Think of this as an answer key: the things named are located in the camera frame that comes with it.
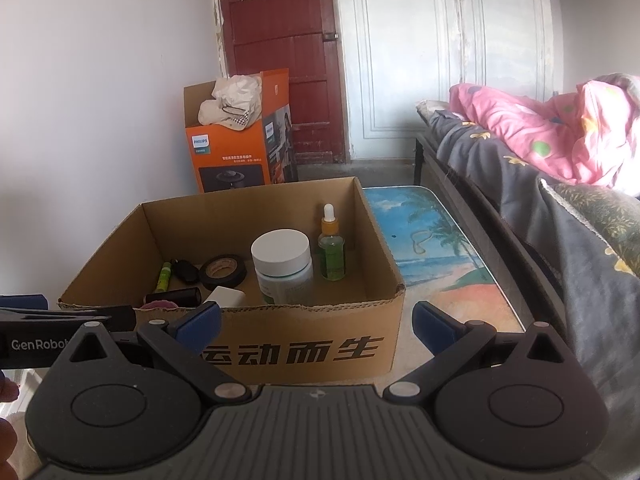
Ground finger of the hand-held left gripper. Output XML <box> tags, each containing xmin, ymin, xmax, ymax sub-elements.
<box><xmin>0</xmin><ymin>294</ymin><xmax>49</xmax><ymax>311</ymax></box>

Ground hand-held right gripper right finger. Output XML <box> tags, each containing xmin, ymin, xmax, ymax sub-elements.
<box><xmin>382</xmin><ymin>301</ymin><xmax>571</xmax><ymax>403</ymax></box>

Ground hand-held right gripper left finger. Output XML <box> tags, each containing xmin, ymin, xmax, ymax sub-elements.
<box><xmin>62</xmin><ymin>301</ymin><xmax>252</xmax><ymax>405</ymax></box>

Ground white lidded jar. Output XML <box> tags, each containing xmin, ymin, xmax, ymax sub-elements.
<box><xmin>251</xmin><ymin>229</ymin><xmax>315</xmax><ymax>307</ymax></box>

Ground brown cardboard box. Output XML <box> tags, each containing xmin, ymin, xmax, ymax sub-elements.
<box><xmin>56</xmin><ymin>176</ymin><xmax>407</xmax><ymax>386</ymax></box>

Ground green dropper bottle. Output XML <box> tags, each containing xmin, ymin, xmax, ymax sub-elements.
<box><xmin>317</xmin><ymin>203</ymin><xmax>347</xmax><ymax>282</ymax></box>

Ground person's left hand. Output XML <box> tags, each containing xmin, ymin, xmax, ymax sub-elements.
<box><xmin>0</xmin><ymin>379</ymin><xmax>22</xmax><ymax>466</ymax></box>

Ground black cylinder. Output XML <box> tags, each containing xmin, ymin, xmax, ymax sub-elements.
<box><xmin>145</xmin><ymin>287</ymin><xmax>202</xmax><ymax>309</ymax></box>

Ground white rectangular block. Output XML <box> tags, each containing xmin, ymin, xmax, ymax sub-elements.
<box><xmin>202</xmin><ymin>286</ymin><xmax>246</xmax><ymax>308</ymax></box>

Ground black key fob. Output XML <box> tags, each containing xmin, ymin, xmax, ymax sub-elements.
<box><xmin>170</xmin><ymin>258</ymin><xmax>201</xmax><ymax>283</ymax></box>

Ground green tube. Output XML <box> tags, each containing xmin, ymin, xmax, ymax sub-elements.
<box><xmin>152</xmin><ymin>261</ymin><xmax>173</xmax><ymax>293</ymax></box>

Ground black tape roll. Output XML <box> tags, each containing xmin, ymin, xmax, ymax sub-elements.
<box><xmin>199</xmin><ymin>255</ymin><xmax>247</xmax><ymax>291</ymax></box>

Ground beach print floor mat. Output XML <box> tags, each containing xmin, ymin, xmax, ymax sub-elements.
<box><xmin>361</xmin><ymin>184</ymin><xmax>531</xmax><ymax>366</ymax></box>

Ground orange appliance box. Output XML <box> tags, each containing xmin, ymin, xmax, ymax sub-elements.
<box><xmin>182</xmin><ymin>68</ymin><xmax>300</xmax><ymax>194</ymax></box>

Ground olive patterned pillow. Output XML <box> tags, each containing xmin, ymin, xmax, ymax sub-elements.
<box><xmin>540</xmin><ymin>178</ymin><xmax>640</xmax><ymax>281</ymax></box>

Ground pink floral quilt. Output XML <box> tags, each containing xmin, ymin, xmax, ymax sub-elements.
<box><xmin>448</xmin><ymin>74</ymin><xmax>640</xmax><ymax>196</ymax></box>

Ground beige crumpled cloth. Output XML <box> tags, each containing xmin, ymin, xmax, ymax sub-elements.
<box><xmin>197</xmin><ymin>74</ymin><xmax>264</xmax><ymax>132</ymax></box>

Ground white panelled door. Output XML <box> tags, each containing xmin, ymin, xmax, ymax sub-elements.
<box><xmin>332</xmin><ymin>0</ymin><xmax>566</xmax><ymax>161</ymax></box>

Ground dark red wooden door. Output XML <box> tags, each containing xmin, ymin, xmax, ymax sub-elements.
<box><xmin>212</xmin><ymin>0</ymin><xmax>351</xmax><ymax>166</ymax></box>

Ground dark bed frame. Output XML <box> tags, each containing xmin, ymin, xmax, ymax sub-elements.
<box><xmin>414</xmin><ymin>132</ymin><xmax>568</xmax><ymax>331</ymax></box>

